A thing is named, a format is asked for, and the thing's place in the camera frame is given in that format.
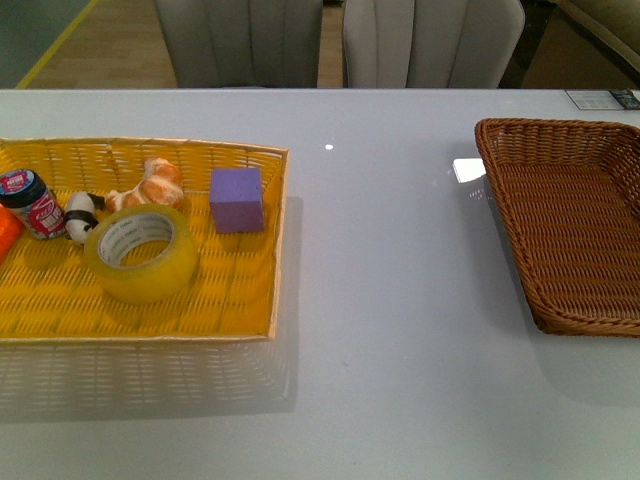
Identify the yellow packing tape roll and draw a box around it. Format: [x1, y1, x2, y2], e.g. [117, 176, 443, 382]
[84, 204, 199, 305]

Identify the brown wicker basket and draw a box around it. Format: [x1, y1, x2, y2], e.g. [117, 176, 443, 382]
[475, 118, 639, 337]

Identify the yellow wicker basket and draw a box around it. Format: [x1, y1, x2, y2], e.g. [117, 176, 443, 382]
[1, 138, 293, 419]

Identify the purple foam cube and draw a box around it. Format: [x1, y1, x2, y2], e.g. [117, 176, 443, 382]
[209, 167, 265, 234]

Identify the toy croissant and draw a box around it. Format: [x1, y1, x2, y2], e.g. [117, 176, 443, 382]
[105, 157, 184, 212]

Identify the right grey chair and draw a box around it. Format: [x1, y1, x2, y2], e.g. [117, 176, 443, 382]
[342, 0, 525, 89]

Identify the grey chair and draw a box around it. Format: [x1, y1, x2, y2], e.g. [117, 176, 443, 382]
[154, 1, 323, 88]
[342, 0, 525, 89]

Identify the left grey chair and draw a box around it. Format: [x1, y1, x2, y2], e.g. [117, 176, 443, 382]
[154, 1, 323, 88]

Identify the toy panda figure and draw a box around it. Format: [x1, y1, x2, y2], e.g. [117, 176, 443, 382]
[64, 191, 105, 245]

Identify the table label card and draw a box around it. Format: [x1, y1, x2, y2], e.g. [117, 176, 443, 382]
[565, 89, 640, 111]

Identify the small black-lidded jar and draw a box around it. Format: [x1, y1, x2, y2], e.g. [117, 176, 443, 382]
[1, 169, 65, 240]

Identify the orange object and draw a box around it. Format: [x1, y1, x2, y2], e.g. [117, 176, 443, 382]
[0, 206, 24, 262]

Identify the beige sofa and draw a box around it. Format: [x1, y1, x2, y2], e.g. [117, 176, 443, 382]
[559, 0, 639, 69]

